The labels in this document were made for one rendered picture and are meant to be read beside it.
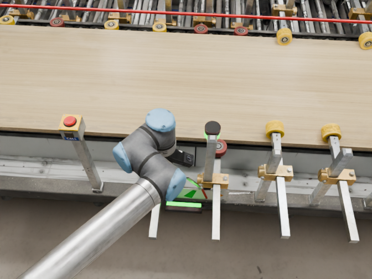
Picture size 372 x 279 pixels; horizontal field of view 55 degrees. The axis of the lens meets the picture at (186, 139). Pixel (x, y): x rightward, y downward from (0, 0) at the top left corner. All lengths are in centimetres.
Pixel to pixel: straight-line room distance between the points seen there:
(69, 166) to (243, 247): 117
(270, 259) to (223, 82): 115
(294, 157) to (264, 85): 39
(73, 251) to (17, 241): 169
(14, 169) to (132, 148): 110
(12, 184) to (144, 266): 93
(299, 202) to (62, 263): 118
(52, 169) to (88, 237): 110
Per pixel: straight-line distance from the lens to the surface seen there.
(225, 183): 155
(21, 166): 205
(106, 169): 191
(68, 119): 133
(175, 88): 182
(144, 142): 106
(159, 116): 109
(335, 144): 167
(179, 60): 196
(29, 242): 255
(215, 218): 149
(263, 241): 242
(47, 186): 184
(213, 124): 133
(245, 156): 179
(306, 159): 185
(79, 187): 179
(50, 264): 91
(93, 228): 92
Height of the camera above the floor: 224
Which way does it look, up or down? 55 degrees down
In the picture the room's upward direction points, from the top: 1 degrees clockwise
